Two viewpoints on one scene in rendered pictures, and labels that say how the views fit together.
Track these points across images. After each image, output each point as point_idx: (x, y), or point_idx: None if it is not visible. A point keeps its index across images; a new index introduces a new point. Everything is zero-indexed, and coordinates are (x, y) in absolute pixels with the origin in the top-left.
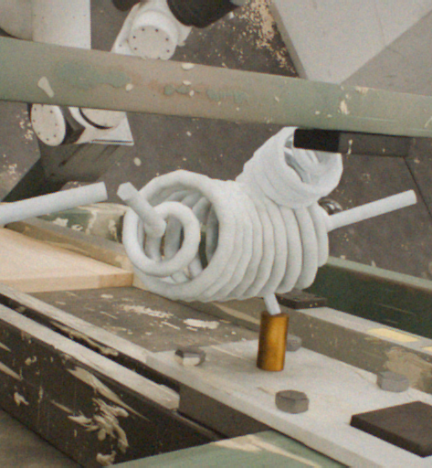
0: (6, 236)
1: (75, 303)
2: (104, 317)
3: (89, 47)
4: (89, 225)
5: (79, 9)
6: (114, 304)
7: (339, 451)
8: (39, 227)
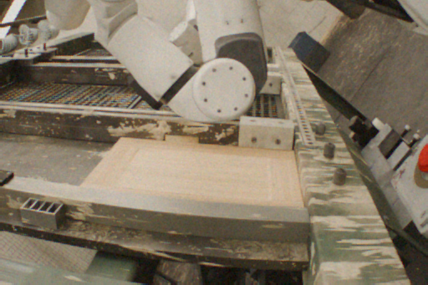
0: (256, 204)
1: (66, 170)
2: (38, 166)
3: (203, 14)
4: (316, 277)
5: None
6: (49, 178)
7: None
8: (233, 203)
